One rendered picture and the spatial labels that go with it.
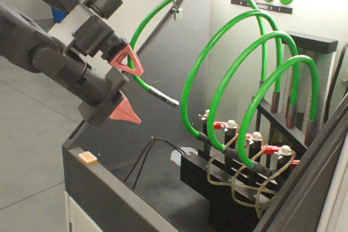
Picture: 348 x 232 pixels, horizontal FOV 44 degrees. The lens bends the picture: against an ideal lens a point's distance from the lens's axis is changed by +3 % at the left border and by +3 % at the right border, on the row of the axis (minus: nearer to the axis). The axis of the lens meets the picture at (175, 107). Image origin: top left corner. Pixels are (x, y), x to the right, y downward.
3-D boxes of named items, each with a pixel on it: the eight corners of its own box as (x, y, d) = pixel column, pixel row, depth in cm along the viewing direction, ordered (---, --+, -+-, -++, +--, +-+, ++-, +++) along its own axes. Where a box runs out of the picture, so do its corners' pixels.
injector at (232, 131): (211, 200, 109) (216, 127, 101) (225, 194, 112) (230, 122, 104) (219, 206, 107) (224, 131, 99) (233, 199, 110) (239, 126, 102)
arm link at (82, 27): (-3, 32, 63) (27, 63, 59) (47, -28, 63) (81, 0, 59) (51, 65, 73) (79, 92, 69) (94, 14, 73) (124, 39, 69)
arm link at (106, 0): (49, -2, 103) (55, -2, 95) (82, -36, 104) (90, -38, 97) (86, 35, 108) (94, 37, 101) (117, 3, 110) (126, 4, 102)
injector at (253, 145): (234, 217, 103) (241, 139, 95) (248, 209, 106) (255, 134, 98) (243, 223, 101) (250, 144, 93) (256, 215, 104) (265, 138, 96)
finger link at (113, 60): (151, 63, 108) (124, 37, 107) (149, 65, 101) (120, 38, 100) (134, 82, 109) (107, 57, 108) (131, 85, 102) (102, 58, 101)
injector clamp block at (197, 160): (179, 201, 119) (180, 154, 113) (205, 189, 125) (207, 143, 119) (276, 278, 94) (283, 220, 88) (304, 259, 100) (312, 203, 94)
